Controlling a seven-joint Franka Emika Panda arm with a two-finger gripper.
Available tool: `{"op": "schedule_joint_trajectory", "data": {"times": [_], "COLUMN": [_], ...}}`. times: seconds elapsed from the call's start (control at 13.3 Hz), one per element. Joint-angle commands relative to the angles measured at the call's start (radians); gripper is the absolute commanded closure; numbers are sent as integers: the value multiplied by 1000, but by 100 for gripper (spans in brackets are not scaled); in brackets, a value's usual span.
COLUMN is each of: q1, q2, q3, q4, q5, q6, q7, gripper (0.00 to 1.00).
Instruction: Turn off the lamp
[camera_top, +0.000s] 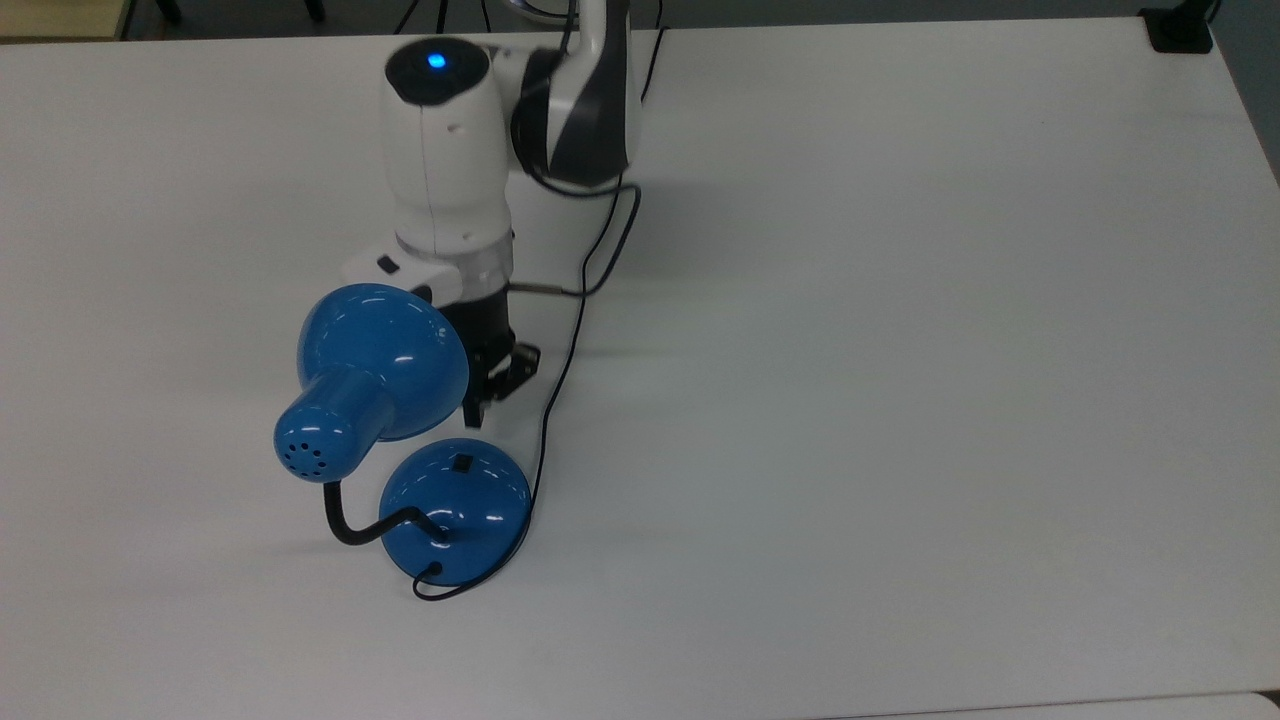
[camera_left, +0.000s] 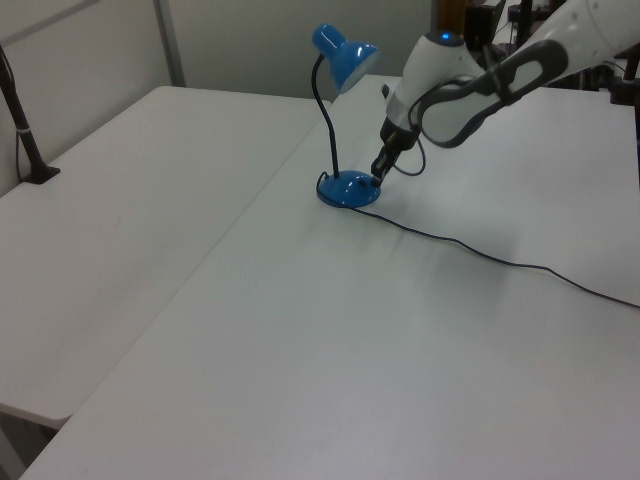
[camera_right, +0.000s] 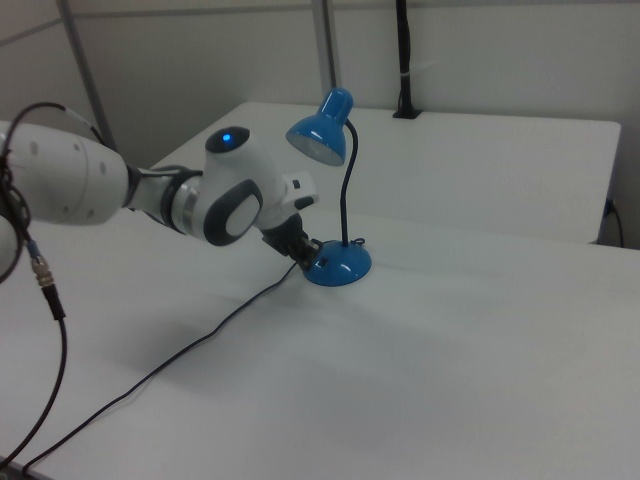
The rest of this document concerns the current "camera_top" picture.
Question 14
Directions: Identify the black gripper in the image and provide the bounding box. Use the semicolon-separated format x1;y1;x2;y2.
438;280;543;430

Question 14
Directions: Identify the blue gooseneck desk lamp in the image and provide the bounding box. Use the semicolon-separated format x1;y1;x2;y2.
274;283;532;588

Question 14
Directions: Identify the wooden board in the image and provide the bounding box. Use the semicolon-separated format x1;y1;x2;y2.
0;0;133;43

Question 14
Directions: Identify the black table clamp block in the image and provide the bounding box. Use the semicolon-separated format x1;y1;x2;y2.
1139;3;1217;55

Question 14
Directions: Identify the black lamp power cable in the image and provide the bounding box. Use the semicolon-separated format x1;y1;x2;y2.
412;28;669;603

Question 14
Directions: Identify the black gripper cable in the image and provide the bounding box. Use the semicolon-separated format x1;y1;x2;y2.
508;176;643;299

